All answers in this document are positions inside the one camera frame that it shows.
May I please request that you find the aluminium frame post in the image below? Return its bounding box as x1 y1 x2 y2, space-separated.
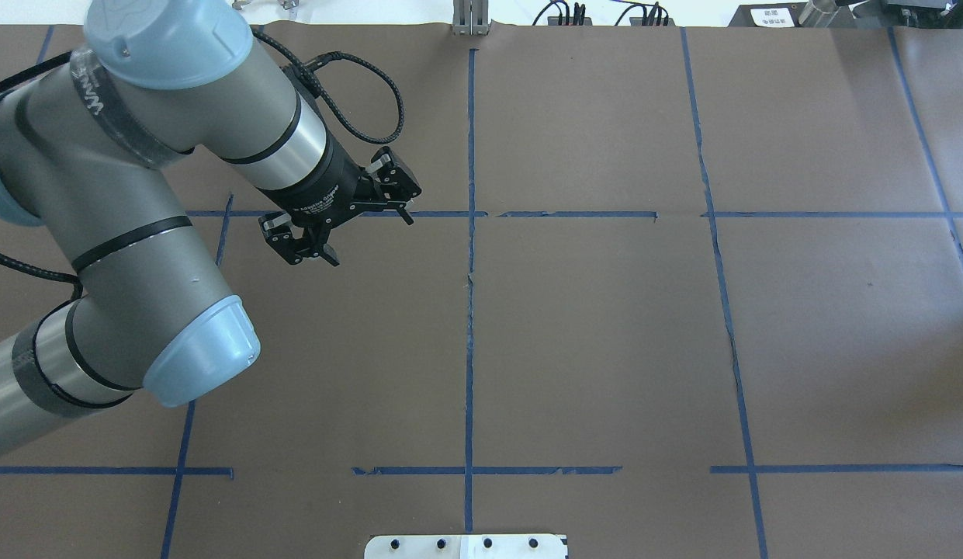
452 0 491 36

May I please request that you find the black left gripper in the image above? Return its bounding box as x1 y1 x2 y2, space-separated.
258 143 422 266

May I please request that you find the brown paper table cover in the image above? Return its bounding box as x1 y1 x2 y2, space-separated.
0 23 963 558

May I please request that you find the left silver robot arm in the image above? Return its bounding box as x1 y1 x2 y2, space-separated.
0 1 421 457

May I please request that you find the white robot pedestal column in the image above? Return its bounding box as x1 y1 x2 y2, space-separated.
363 533 570 558

